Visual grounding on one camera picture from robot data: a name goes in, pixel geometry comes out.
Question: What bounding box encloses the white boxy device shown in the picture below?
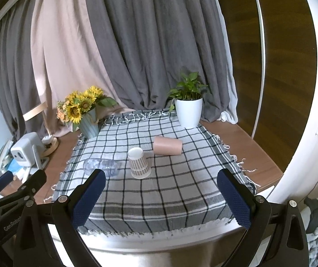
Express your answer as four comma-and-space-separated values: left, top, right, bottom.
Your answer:
10, 132, 50, 171

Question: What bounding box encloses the black power plug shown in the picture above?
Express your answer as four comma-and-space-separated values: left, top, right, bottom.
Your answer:
304, 197, 318, 233

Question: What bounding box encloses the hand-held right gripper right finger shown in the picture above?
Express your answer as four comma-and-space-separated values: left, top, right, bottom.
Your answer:
217, 168, 310, 267

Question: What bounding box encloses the pink cup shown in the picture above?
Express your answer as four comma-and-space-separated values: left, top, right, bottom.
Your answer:
153, 136, 183, 156

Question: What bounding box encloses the white plant pot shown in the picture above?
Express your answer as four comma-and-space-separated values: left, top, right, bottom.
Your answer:
175, 97, 203, 128

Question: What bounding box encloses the white sheer curtain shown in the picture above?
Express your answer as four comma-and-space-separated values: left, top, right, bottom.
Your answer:
217, 6, 239, 125

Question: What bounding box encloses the pink curtain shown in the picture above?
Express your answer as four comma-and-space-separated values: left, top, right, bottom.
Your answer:
30, 0, 137, 137

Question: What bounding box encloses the clear plastic cup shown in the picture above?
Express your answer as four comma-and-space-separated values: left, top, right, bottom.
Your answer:
83, 158, 120, 177

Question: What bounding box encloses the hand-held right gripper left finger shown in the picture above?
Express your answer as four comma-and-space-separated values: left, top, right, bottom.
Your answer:
13, 168, 107, 267

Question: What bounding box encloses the green pothos plant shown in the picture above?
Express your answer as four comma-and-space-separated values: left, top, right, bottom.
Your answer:
167, 72, 212, 113

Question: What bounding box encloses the teal ribbed vase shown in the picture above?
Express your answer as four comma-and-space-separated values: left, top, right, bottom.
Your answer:
78, 108, 101, 139

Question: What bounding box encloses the grey curtain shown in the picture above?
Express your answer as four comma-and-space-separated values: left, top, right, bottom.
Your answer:
0, 0, 54, 142
83, 0, 239, 123

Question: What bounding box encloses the blue box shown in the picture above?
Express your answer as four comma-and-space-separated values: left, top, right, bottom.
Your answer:
6, 162, 24, 175

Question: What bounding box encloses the sunflower bouquet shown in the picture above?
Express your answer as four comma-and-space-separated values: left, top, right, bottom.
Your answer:
57, 86, 118, 131

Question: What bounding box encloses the patterned paper cup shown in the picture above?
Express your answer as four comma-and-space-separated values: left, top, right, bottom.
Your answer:
127, 147, 152, 179

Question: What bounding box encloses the wooden desk lamp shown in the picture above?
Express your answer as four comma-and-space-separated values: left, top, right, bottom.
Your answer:
23, 102, 61, 157

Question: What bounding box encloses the checked fringed cloth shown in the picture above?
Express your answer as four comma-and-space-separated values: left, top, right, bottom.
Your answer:
44, 108, 260, 238

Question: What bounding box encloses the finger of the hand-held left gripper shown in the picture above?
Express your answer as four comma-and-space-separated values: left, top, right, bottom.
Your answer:
0, 169, 47, 235
0, 171, 15, 194

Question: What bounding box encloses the wooden wardrobe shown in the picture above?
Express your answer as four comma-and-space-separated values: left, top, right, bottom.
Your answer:
212, 0, 318, 145

